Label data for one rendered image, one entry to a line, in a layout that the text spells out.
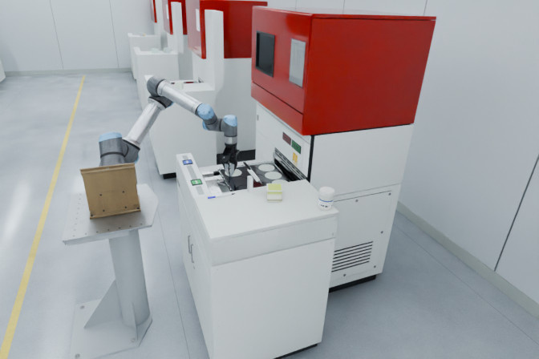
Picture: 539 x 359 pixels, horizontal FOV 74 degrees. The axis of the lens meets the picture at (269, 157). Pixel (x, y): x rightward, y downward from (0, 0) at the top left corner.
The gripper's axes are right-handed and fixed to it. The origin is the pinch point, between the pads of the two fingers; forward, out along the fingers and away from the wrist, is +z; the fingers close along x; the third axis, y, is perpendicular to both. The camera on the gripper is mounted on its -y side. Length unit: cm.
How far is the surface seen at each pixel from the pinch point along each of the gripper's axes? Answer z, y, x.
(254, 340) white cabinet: 64, -53, -33
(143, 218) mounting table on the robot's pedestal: 9, -43, 31
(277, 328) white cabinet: 60, -45, -43
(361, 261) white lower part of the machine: 67, 29, -84
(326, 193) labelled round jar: -15, -29, -59
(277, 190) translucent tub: -11.9, -28.9, -35.5
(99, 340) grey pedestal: 90, -59, 59
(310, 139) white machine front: -29, 0, -45
